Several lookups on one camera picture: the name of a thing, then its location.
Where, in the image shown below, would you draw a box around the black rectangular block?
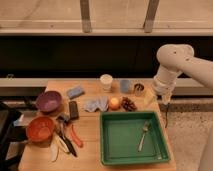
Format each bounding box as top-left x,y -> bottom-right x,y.
69,101 -> 79,120

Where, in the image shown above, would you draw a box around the orange fruit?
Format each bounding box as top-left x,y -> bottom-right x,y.
109,98 -> 120,110

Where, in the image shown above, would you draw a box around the black chair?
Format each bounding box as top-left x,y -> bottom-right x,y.
0,101 -> 26,171

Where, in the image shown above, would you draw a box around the orange bowl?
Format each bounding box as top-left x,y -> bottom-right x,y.
26,116 -> 55,143

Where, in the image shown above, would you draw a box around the white paper cup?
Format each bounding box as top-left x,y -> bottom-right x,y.
100,74 -> 113,92

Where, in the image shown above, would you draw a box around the green plastic tray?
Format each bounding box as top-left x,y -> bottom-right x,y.
100,111 -> 170,166

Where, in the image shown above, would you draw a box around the black handled scissors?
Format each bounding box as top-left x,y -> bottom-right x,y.
56,114 -> 77,157

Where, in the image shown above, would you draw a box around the dark red grapes bunch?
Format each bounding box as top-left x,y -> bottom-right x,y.
121,97 -> 137,111

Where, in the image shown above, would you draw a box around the yellow banana peel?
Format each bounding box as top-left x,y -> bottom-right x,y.
50,133 -> 69,162

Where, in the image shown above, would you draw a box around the purple bowl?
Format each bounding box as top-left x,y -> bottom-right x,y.
36,91 -> 62,113

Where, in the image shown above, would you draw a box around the blue cup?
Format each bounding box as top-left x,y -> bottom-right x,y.
120,79 -> 131,93

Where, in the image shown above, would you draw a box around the blue sponge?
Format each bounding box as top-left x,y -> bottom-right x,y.
67,86 -> 85,99

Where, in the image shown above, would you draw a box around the metal fork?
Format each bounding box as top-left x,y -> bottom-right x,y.
138,121 -> 150,152

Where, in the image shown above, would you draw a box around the light blue cloth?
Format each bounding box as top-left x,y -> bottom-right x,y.
84,96 -> 108,112

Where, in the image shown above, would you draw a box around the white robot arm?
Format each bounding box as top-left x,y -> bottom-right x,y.
152,44 -> 213,171

